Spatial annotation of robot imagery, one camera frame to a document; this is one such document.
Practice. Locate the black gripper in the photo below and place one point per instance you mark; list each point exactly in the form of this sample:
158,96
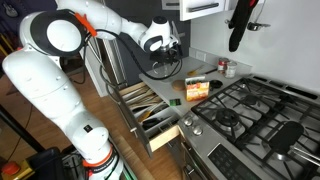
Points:
170,56

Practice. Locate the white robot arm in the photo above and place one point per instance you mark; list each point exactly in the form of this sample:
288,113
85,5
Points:
33,70

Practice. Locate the white upper cupboard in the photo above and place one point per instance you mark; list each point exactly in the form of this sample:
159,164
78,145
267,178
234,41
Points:
191,9

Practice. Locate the open wooden cutlery drawer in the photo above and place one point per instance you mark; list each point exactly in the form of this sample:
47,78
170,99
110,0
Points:
147,115

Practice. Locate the clear glass measuring jug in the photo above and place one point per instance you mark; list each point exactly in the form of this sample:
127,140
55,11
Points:
163,71

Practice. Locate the yellow smiley spatula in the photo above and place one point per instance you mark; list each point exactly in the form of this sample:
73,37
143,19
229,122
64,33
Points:
194,72

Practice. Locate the round cork trivet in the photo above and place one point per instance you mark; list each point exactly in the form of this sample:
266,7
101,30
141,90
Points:
178,85

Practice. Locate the orange juice carton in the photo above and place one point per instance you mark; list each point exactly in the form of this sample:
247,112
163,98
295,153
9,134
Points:
197,88

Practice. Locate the green tea bag packet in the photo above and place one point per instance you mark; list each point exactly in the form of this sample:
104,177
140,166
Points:
175,102

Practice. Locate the red labelled tin can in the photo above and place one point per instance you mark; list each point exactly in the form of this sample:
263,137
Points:
222,65

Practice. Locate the small black round lid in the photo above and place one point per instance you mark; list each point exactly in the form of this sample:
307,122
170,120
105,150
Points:
215,84

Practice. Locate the glass jar with label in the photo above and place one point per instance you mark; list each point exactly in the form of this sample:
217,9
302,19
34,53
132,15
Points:
231,69

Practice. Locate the black oven mitt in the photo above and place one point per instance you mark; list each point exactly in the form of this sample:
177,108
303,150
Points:
236,37

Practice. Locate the stainless gas stove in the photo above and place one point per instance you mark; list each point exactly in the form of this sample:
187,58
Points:
225,137

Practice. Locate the red emergency stop button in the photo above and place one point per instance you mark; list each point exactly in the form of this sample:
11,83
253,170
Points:
10,168

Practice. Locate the white wall outlet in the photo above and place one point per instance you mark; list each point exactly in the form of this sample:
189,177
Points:
201,56

